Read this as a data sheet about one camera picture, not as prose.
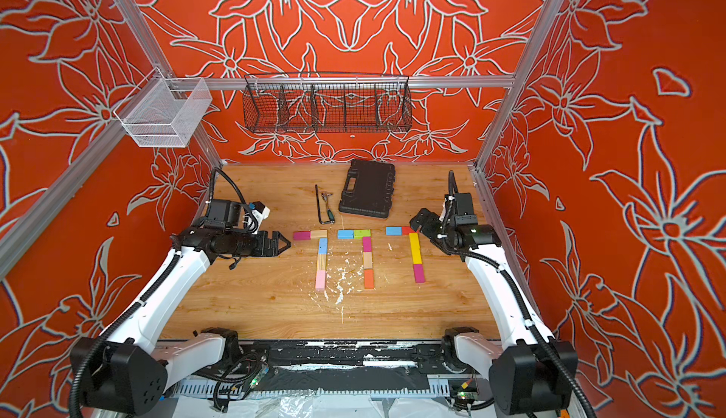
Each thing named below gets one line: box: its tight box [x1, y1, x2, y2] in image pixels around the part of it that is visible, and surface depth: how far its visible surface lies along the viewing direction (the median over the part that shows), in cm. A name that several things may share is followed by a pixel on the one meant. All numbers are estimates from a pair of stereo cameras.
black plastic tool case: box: [338, 158, 397, 220], surface depth 106 cm
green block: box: [353, 228, 372, 240], surface depth 99 cm
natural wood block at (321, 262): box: [316, 253, 327, 272], surface depth 92 cm
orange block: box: [363, 268, 376, 290], surface depth 89 cm
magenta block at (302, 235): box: [293, 230, 312, 241], surface depth 99 cm
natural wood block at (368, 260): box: [363, 251, 373, 270], surface depth 92 cm
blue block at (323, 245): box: [319, 237, 329, 255], surface depth 96 cm
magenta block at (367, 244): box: [362, 236, 373, 253], surface depth 98 cm
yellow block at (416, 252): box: [410, 242, 423, 265], surface depth 94 cm
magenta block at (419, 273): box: [413, 263, 427, 283], surface depth 90 cm
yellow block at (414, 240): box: [408, 232, 421, 250], surface depth 97 cm
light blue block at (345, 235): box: [337, 229, 355, 240], surface depth 99 cm
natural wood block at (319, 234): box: [310, 229, 329, 240], surface depth 100 cm
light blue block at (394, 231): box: [385, 226, 403, 236], surface depth 100 cm
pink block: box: [315, 270, 327, 290], surface depth 87 cm
